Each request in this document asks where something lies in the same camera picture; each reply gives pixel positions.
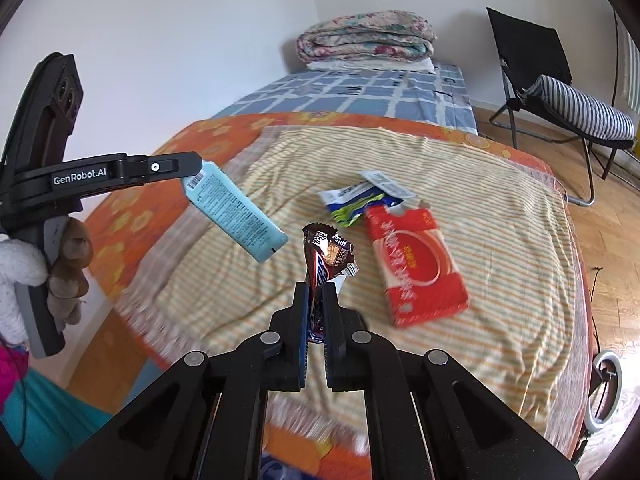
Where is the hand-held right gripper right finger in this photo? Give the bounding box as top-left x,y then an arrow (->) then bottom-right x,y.
320,282 -> 581,480

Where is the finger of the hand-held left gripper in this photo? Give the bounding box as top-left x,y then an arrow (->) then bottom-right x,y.
120,151 -> 205,187

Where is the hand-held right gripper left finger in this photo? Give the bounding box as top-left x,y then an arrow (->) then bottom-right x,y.
52,281 -> 311,480

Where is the brown chocolate bar wrapper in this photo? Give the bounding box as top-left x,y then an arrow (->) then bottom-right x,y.
301,223 -> 360,343

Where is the light blue packet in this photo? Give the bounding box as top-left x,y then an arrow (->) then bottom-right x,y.
181,161 -> 290,264

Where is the person's left hand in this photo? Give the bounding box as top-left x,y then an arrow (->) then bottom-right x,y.
45,216 -> 94,331

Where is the red paper box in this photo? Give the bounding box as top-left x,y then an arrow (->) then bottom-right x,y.
364,199 -> 471,330

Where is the green and blue snack wrapper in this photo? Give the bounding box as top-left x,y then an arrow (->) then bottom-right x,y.
320,185 -> 401,227

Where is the white label paper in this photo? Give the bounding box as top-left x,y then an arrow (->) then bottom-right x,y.
361,170 -> 416,200

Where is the blue plaid bed sheet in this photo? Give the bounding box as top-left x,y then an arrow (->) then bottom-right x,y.
212,60 -> 478,136

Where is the folded white sheet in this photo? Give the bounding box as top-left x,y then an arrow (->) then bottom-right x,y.
306,56 -> 435,73

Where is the pink and teal clothing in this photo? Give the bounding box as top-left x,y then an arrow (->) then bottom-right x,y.
0,342 -> 123,480

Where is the folded floral quilt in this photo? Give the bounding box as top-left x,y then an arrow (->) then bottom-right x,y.
296,10 -> 437,65

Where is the black light stand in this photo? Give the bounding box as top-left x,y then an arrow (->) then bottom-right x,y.
580,360 -> 618,456

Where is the striped cushion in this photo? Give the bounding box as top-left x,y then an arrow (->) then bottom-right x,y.
525,74 -> 637,142

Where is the black folding chair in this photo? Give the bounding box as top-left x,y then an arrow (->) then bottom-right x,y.
486,7 -> 636,207

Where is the black cable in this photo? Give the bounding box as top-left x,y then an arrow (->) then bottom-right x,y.
590,265 -> 607,356

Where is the white ring light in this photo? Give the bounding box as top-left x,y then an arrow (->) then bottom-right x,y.
582,350 -> 623,436

